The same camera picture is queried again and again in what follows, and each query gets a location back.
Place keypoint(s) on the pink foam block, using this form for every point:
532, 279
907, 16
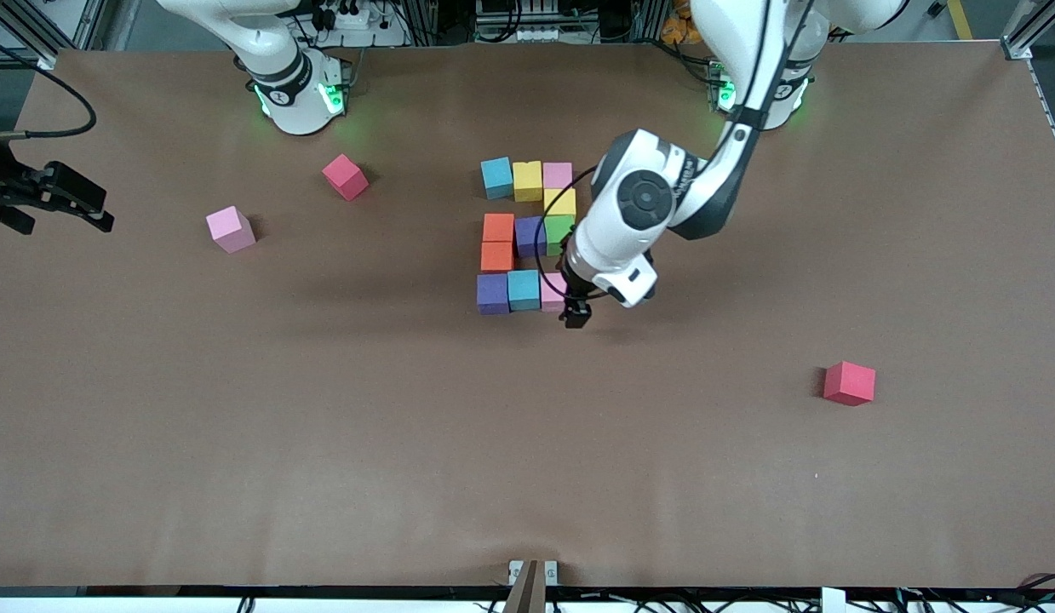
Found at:
558, 174
229, 228
551, 291

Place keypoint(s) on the white slotted power strip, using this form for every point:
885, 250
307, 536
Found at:
527, 34

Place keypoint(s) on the white power strip with plugs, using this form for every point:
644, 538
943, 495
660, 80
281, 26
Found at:
357, 19

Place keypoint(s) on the brown camera mount with bracket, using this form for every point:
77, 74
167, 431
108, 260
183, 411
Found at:
527, 592

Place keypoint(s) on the yellow foam block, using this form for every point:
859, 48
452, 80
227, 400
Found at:
528, 179
559, 202

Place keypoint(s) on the aluminium frame profile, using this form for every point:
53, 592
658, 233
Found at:
1025, 34
37, 42

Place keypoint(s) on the green foam block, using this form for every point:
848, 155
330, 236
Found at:
558, 232

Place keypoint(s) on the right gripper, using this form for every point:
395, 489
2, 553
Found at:
1, 183

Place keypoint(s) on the red foam block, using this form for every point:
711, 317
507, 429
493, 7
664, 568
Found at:
344, 176
849, 383

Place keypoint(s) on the orange foam block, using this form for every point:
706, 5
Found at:
498, 227
496, 255

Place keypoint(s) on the brown table cover sheet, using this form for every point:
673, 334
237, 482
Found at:
527, 494

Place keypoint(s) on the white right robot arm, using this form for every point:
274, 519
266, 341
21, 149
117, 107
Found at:
289, 94

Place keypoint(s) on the silver perforated edge rail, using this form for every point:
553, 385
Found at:
1051, 115

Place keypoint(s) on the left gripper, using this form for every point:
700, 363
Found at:
575, 301

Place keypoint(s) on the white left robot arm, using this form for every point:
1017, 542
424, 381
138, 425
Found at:
612, 238

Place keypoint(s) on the bag of orange items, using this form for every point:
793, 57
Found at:
680, 25

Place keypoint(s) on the blue foam block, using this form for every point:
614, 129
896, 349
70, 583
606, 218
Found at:
496, 178
524, 289

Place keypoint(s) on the small white box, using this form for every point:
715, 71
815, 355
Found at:
834, 600

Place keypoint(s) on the purple foam block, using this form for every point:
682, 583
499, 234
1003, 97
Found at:
493, 294
529, 236

